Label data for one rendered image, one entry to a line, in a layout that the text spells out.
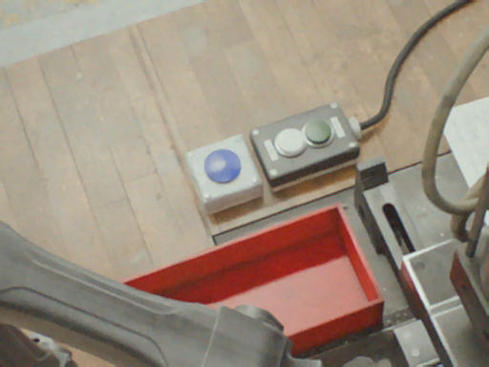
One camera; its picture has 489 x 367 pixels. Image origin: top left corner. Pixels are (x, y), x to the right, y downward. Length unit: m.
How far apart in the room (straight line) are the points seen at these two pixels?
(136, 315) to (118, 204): 0.50
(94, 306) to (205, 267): 0.43
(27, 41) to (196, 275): 1.40
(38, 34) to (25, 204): 1.27
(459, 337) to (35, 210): 0.57
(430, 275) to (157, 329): 0.27
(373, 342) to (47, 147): 0.43
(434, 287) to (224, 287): 0.32
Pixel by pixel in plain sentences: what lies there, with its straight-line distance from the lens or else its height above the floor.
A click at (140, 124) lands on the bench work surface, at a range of 1.40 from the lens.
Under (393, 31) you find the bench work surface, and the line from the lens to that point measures 1.46.
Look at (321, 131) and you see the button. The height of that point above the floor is 0.94.
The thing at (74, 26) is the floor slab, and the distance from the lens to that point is 2.62.
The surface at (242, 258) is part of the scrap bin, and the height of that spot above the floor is 0.92.
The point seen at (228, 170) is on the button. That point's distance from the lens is 1.32.
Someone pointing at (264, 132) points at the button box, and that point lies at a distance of 1.35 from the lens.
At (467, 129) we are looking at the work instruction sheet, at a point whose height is 0.90.
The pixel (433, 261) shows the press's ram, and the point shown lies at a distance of 1.05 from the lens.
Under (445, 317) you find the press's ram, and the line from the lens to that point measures 0.98.
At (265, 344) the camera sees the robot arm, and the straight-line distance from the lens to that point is 0.90.
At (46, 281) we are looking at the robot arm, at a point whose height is 1.32.
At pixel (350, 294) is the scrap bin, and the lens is 1.29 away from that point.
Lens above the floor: 2.09
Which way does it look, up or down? 64 degrees down
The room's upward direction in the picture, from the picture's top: 3 degrees counter-clockwise
